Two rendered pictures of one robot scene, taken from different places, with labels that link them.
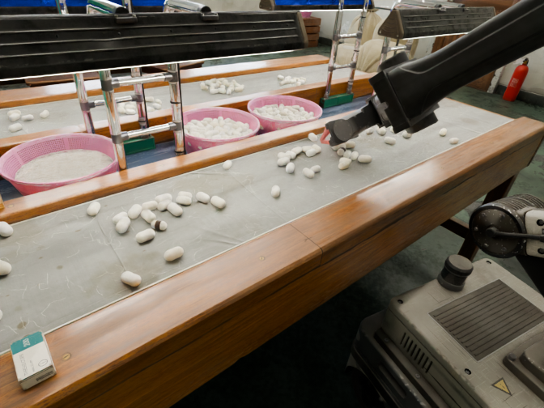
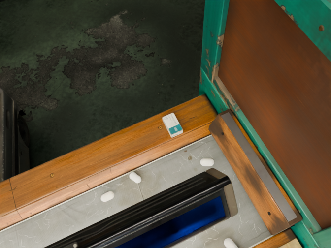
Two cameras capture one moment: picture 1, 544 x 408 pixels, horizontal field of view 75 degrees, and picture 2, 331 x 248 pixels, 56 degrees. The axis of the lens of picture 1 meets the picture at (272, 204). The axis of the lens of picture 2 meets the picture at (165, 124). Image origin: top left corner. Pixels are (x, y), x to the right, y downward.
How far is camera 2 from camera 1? 0.80 m
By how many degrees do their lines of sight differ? 81
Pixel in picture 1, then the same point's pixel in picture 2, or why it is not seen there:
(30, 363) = (171, 119)
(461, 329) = not seen: outside the picture
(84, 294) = (162, 174)
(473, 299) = not seen: outside the picture
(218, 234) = (73, 219)
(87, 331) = (152, 139)
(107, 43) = (96, 230)
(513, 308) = not seen: outside the picture
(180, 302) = (107, 148)
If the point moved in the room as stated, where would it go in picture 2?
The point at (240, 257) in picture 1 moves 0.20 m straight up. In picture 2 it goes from (65, 177) to (31, 148)
